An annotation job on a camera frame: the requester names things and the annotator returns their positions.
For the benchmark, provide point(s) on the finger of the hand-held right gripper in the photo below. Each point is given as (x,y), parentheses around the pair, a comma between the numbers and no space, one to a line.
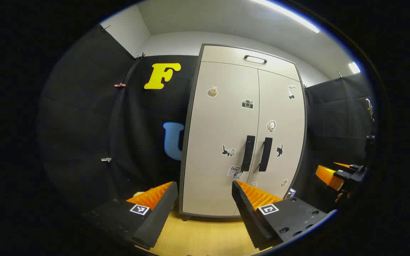
(327,176)
(342,165)

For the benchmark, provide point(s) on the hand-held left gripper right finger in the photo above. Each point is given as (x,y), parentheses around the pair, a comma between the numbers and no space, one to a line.
(247,217)

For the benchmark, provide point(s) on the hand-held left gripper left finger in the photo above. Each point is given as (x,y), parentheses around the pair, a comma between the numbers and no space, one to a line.
(158,217)

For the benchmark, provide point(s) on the dog-sticker white cabinet door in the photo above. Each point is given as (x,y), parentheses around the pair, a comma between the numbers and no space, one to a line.
(283,113)

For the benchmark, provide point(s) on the camera-sticker white cabinet door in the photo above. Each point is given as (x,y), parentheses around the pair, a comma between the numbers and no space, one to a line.
(215,128)

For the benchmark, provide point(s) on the white double-door shoe cabinet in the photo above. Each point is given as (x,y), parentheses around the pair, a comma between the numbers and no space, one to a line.
(222,53)

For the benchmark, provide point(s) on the white blue card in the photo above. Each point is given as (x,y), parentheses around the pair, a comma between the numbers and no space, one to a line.
(290,193)

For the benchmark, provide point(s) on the silver cloth clip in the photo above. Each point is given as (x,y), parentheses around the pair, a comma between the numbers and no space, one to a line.
(106,159)

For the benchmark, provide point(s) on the small ceiling light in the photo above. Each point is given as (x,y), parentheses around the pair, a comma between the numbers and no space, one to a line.
(354,67)

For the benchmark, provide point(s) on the red cloth clip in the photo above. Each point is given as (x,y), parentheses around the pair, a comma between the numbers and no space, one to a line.
(119,85)

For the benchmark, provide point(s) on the slim black drawer pull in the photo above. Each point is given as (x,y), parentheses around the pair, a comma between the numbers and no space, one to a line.
(255,57)

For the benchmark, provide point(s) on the black cloth clip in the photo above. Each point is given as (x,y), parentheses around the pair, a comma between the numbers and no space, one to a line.
(140,56)

